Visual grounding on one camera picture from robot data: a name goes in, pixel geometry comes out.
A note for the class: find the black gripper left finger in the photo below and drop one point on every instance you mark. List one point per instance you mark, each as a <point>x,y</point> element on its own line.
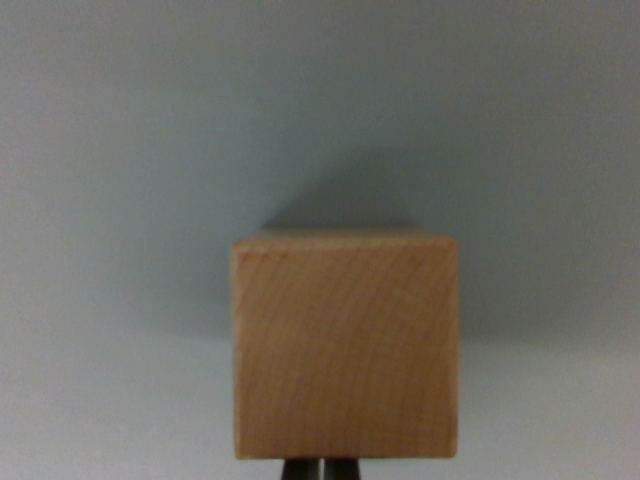
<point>298,470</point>

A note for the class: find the grey plastic tray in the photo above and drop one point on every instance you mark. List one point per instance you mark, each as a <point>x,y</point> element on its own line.
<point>125,200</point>

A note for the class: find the light wooden cube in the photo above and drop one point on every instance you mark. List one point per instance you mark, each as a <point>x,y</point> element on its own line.
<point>345,350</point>

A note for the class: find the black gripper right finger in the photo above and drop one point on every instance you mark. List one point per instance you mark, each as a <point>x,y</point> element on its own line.
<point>344,470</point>

